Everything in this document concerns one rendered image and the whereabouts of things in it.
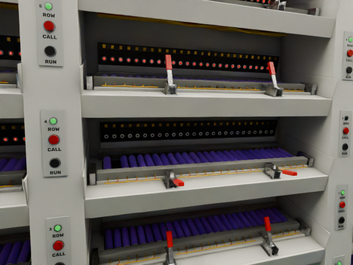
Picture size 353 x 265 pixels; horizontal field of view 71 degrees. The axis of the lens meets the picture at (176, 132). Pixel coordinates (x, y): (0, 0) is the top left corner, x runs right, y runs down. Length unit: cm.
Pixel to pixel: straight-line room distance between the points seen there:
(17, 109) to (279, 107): 55
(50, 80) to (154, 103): 19
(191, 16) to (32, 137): 39
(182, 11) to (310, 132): 49
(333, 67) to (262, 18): 23
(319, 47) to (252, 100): 28
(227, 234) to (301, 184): 23
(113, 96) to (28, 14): 20
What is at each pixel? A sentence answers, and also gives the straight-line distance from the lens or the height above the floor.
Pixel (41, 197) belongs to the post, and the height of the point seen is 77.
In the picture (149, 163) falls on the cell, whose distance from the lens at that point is 60.
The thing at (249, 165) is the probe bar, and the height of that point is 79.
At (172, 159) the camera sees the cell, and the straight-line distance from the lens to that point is 63.
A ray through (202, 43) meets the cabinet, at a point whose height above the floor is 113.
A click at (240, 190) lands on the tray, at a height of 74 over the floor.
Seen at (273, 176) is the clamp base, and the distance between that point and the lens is 66.
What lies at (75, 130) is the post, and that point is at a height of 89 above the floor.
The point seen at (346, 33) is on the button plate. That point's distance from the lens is 80.
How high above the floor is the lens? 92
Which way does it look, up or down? 4 degrees down
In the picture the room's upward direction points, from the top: straight up
